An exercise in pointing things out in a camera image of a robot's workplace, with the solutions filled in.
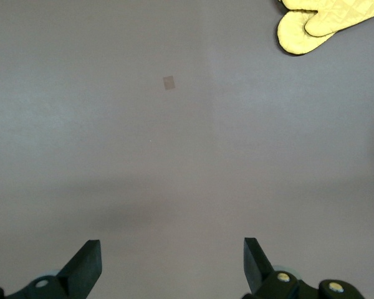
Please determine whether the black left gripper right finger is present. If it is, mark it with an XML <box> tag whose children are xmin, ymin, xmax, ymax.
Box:
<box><xmin>241</xmin><ymin>237</ymin><xmax>303</xmax><ymax>299</ymax></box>

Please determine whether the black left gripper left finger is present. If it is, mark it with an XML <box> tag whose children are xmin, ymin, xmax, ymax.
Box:
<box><xmin>6</xmin><ymin>239</ymin><xmax>102</xmax><ymax>299</ymax></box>

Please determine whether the small brown tape patch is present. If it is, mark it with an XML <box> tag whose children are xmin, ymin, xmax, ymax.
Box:
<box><xmin>162</xmin><ymin>75</ymin><xmax>178</xmax><ymax>92</ymax></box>

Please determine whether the yellow quilted oven mitt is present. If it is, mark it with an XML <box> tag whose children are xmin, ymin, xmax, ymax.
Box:
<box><xmin>276</xmin><ymin>0</ymin><xmax>374</xmax><ymax>57</ymax></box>

